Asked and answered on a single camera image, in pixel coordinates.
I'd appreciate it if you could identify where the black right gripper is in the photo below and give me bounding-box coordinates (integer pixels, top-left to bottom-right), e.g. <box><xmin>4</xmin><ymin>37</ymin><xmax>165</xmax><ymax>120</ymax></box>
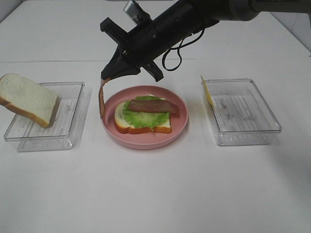
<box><xmin>100</xmin><ymin>0</ymin><xmax>204</xmax><ymax>81</ymax></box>

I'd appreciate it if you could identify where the curled bacon strip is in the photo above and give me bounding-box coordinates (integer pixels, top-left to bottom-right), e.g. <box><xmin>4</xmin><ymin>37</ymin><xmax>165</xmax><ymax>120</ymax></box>
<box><xmin>98</xmin><ymin>78</ymin><xmax>111</xmax><ymax>119</ymax></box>

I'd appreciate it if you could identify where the wavy bacon strip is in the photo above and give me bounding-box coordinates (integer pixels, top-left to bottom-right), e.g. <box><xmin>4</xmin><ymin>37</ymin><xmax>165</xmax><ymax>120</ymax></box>
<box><xmin>128</xmin><ymin>100</ymin><xmax>179</xmax><ymax>116</ymax></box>

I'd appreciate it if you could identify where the green lettuce leaf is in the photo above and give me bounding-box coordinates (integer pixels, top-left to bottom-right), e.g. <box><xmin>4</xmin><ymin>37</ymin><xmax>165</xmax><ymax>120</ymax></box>
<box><xmin>114</xmin><ymin>101</ymin><xmax>171</xmax><ymax>131</ymax></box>

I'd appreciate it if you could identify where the white bread slice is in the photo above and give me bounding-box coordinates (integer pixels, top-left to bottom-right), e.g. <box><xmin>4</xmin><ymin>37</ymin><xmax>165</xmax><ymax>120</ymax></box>
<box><xmin>114</xmin><ymin>96</ymin><xmax>172</xmax><ymax>134</ymax></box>
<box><xmin>0</xmin><ymin>73</ymin><xmax>59</xmax><ymax>128</ymax></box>

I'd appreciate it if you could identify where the yellow cheese slice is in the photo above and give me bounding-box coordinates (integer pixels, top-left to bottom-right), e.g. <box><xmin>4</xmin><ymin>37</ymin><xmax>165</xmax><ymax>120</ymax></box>
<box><xmin>200</xmin><ymin>75</ymin><xmax>214</xmax><ymax>109</ymax></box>

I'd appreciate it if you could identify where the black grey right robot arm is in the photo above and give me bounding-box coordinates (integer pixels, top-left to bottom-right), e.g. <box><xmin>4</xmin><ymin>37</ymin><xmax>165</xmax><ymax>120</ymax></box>
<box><xmin>100</xmin><ymin>0</ymin><xmax>311</xmax><ymax>81</ymax></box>

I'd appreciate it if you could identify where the pink round plate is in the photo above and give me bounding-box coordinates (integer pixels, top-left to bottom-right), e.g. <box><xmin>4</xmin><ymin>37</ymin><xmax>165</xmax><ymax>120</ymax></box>
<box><xmin>103</xmin><ymin>85</ymin><xmax>189</xmax><ymax>150</ymax></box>

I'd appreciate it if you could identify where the clear left plastic tray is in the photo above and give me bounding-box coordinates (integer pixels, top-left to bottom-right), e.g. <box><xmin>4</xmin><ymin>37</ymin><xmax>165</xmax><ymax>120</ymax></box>
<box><xmin>4</xmin><ymin>82</ymin><xmax>90</xmax><ymax>152</ymax></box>

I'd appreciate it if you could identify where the clear plastic tray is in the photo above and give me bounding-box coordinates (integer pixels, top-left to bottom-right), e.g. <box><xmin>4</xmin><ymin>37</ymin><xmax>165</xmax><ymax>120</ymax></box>
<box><xmin>201</xmin><ymin>79</ymin><xmax>282</xmax><ymax>146</ymax></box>
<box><xmin>4</xmin><ymin>82</ymin><xmax>90</xmax><ymax>152</ymax></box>

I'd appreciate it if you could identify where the clear right plastic tray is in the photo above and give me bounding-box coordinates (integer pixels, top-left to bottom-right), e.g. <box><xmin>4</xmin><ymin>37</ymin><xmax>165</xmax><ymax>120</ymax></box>
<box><xmin>201</xmin><ymin>79</ymin><xmax>282</xmax><ymax>146</ymax></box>

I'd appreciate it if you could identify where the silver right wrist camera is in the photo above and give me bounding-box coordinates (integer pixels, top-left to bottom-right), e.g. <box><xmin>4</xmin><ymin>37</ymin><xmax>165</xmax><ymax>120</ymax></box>
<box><xmin>123</xmin><ymin>0</ymin><xmax>151</xmax><ymax>25</ymax></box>

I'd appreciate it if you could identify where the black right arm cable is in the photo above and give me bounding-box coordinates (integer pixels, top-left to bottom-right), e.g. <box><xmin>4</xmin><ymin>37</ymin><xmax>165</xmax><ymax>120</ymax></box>
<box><xmin>161</xmin><ymin>26</ymin><xmax>207</xmax><ymax>72</ymax></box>

